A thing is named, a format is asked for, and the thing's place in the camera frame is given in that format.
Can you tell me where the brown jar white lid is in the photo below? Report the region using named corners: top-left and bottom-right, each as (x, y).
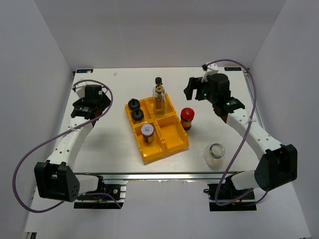
top-left (141, 124), bottom-right (155, 143)

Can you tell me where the yellow four-compartment plastic bin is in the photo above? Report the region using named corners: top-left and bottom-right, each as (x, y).
top-left (125, 94), bottom-right (189, 164)

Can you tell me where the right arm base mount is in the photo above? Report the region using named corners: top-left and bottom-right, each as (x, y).
top-left (203, 183), bottom-right (257, 212)

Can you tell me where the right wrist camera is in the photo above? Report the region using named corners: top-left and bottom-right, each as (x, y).
top-left (201, 62), bottom-right (219, 83)

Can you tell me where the blue label sticker right corner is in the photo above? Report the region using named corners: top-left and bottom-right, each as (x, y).
top-left (224, 67), bottom-right (242, 71)

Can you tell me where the glass spice jar black lid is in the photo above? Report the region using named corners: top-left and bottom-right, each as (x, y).
top-left (131, 109), bottom-right (144, 123)

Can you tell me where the glass oil bottle gold stopper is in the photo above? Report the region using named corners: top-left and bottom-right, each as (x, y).
top-left (153, 90), bottom-right (165, 116)

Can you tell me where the red lid sauce jar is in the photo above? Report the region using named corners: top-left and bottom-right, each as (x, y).
top-left (180, 108), bottom-right (195, 131)

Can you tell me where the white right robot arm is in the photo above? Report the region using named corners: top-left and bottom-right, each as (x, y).
top-left (183, 73), bottom-right (298, 199)

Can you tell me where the blue label sticker left corner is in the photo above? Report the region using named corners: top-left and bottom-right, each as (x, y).
top-left (76, 69), bottom-right (93, 74)

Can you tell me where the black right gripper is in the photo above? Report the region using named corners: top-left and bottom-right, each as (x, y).
top-left (183, 77), bottom-right (217, 105)

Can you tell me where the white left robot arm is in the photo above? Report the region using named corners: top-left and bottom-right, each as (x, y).
top-left (34, 85), bottom-right (111, 202)

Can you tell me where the white powder jar black lid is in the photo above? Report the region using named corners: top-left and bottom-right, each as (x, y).
top-left (128, 98), bottom-right (140, 111)

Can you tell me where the blue label sticker corner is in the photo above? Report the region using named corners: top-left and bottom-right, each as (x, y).
top-left (224, 67), bottom-right (242, 71)
top-left (76, 69), bottom-right (93, 74)

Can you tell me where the dark soy sauce bottle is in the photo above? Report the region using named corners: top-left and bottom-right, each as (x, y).
top-left (153, 77), bottom-right (165, 101)

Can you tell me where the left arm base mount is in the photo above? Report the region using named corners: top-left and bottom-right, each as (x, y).
top-left (73, 182), bottom-right (126, 210)

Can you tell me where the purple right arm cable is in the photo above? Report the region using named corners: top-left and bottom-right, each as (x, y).
top-left (203, 59), bottom-right (270, 207)

